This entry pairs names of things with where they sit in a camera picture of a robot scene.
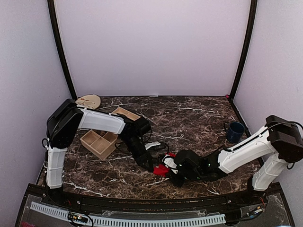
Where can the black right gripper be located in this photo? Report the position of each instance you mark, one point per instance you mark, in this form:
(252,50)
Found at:
(178,182)

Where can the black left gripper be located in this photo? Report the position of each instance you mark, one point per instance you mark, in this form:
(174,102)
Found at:
(141,158)

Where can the red patterned sock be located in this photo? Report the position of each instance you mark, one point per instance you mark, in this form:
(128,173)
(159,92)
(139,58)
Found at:
(166,165)

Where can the wooden compartment tray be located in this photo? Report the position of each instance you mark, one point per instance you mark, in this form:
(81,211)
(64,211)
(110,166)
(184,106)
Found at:
(106,139)

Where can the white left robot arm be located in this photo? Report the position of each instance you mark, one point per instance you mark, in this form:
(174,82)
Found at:
(62,125)

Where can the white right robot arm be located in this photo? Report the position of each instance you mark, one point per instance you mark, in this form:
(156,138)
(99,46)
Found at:
(280,139)

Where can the dark blue mug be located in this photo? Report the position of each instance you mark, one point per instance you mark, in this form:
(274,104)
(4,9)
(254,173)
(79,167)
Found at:
(234,131)

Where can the small green circuit board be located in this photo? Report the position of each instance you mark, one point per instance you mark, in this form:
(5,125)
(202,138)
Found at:
(76,217)

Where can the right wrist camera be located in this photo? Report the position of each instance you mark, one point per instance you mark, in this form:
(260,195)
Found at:
(187,161)

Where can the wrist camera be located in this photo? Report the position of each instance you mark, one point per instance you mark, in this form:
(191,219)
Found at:
(144,129)
(187,161)

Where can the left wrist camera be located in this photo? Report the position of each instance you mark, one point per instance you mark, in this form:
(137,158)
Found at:
(144,129)

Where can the white slotted cable duct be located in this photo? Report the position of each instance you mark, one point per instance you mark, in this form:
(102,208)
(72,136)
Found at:
(128,219)

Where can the black front rail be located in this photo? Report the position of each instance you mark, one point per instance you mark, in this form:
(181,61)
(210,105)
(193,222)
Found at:
(94,204)

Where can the left black frame post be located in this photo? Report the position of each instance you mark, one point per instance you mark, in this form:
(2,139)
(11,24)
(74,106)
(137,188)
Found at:
(60,50)

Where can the black frame post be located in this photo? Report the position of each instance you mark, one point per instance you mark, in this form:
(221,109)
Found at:
(245,48)
(60,50)

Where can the right black frame post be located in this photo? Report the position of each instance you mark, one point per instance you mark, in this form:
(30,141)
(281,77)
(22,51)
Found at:
(245,48)

